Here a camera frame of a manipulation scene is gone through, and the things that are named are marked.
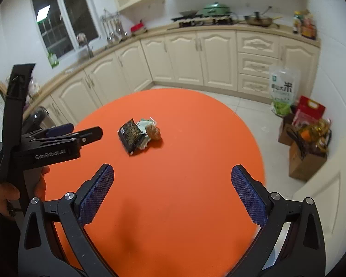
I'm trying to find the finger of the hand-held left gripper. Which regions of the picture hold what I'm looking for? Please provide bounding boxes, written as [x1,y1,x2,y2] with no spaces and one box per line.
[32,126,104,151]
[23,123,75,139]

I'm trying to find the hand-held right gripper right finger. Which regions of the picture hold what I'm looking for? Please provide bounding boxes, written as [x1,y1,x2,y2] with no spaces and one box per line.
[231,164,327,277]

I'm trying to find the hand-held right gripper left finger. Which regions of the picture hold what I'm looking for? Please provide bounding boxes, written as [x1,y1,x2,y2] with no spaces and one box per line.
[17,163,115,277]

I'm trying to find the black snack wrapper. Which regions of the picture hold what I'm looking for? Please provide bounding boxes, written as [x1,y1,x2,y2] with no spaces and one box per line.
[117,118,149,156]

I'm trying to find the white green wrapper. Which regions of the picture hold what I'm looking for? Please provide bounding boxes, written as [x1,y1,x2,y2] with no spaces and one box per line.
[136,117,157,151]

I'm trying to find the brown pastry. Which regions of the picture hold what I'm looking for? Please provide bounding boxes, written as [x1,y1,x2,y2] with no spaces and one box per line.
[146,125,161,141]

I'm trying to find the person's left hand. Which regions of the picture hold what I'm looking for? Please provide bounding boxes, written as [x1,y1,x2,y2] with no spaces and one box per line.
[0,166,51,220]

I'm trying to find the dark metal pot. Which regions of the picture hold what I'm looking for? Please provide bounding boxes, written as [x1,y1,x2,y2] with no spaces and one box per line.
[23,107,56,133]

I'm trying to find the large cardboard box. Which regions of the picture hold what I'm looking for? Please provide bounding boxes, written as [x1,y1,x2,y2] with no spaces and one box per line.
[289,138,328,182]

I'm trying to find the green white packet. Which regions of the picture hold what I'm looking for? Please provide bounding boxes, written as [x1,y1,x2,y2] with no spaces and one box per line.
[48,51,60,69]

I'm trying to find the white panelled door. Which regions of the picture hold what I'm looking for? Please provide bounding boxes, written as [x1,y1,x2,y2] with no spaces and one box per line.
[265,127,346,277]

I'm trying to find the small cardboard box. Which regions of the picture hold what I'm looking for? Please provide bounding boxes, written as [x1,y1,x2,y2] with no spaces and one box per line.
[278,114,297,146]

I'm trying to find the red gift box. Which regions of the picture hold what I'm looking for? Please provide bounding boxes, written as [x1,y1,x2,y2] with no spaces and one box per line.
[292,96,326,127]

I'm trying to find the metal utensil rack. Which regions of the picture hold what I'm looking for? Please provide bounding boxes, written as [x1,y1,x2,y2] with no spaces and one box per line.
[100,9,126,44]

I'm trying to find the white green rice bag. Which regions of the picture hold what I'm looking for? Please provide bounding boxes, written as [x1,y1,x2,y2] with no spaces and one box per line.
[269,66,299,116]

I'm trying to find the kitchen window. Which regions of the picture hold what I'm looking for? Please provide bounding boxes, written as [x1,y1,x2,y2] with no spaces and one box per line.
[30,0,100,61]

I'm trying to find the red kitchen container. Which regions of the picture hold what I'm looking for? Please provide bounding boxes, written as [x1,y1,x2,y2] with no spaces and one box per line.
[131,20,147,33]

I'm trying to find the cream kitchen base cabinets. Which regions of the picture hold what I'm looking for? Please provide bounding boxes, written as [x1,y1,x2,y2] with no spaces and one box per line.
[23,29,320,139]

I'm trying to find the black wok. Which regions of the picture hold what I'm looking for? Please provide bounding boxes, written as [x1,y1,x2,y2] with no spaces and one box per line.
[179,10,203,18]

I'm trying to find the black gas stove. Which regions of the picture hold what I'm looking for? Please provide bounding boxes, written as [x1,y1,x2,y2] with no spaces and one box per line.
[171,16,240,27]

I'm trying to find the steel frying pan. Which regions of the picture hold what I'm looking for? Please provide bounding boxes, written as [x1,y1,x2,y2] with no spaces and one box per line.
[245,6,283,27]

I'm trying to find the green cooking pot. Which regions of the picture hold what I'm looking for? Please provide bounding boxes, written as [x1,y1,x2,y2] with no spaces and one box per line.
[202,2,232,17]

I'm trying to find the colourful snack bags on counter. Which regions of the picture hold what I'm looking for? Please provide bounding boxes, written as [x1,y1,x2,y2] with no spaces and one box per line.
[292,9,318,39]

